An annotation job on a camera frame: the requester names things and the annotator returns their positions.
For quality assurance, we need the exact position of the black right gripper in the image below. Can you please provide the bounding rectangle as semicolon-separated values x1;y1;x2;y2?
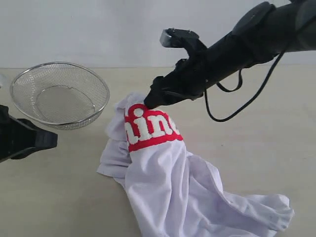
143;58;210;109

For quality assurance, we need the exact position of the white t-shirt red logo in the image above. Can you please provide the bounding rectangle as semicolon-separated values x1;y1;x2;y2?
97;93;294;237

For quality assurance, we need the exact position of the metal wire mesh basket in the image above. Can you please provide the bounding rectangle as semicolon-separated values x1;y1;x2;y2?
10;62;110;130

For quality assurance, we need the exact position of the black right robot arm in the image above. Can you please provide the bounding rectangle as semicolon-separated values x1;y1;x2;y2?
144;0;316;109

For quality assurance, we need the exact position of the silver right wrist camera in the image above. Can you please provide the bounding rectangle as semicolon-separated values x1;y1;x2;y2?
159;28;207;56

